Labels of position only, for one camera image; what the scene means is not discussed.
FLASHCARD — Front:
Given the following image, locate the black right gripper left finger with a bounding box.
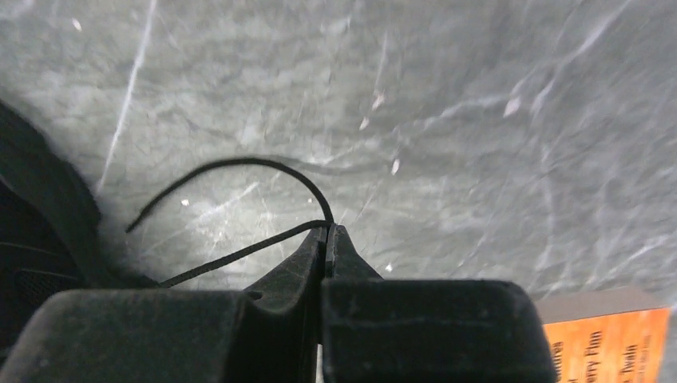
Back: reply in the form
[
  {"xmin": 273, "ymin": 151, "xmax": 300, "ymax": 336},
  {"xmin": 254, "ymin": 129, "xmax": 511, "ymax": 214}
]
[{"xmin": 1, "ymin": 228, "xmax": 327, "ymax": 382}]

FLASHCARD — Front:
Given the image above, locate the black shoelace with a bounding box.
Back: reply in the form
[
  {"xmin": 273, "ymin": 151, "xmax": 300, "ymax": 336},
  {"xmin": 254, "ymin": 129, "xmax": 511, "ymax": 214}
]
[{"xmin": 125, "ymin": 156, "xmax": 335, "ymax": 289}]

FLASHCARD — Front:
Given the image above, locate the orange book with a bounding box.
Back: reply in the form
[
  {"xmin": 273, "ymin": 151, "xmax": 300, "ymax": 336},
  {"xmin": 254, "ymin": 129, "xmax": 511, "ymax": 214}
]
[{"xmin": 536, "ymin": 286, "xmax": 671, "ymax": 383}]

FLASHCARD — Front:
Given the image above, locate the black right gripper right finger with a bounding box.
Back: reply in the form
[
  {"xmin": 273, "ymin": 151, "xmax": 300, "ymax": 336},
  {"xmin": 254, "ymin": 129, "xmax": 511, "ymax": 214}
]
[{"xmin": 321, "ymin": 225, "xmax": 556, "ymax": 382}]

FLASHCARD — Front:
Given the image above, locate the black shoe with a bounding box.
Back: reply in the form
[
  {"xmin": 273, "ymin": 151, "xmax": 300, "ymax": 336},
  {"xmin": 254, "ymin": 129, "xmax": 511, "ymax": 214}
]
[{"xmin": 1, "ymin": 102, "xmax": 158, "ymax": 361}]

